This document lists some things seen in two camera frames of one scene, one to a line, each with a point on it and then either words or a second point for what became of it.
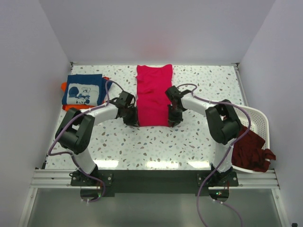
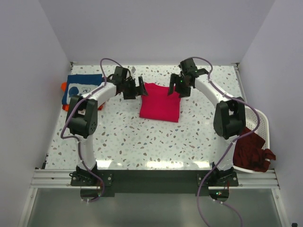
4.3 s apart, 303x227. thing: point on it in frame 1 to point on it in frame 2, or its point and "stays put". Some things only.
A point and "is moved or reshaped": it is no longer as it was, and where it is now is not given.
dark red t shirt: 247,153 stays put
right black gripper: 176,120 to 182,93
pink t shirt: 154,84 is moved or reshaped
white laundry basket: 259,125 stays put
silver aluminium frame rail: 61,178 stays put
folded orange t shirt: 67,107 stays put
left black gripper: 133,122 to 135,91
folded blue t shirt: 84,89 stays put
